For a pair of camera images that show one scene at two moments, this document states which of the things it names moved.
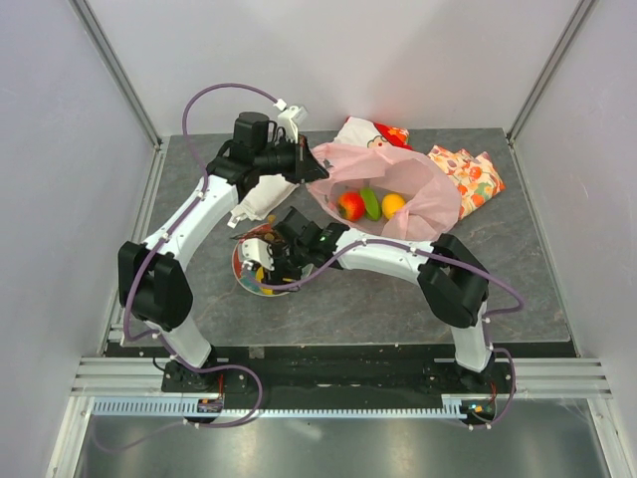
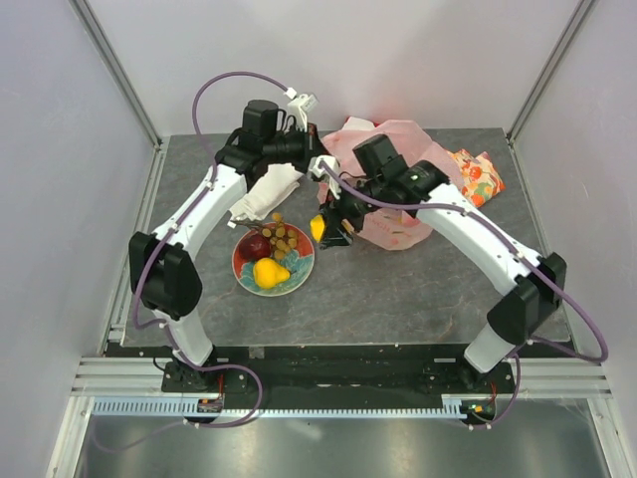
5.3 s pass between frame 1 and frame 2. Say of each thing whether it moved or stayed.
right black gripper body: moved
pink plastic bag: moved
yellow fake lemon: moved
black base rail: stayed
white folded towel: stayed
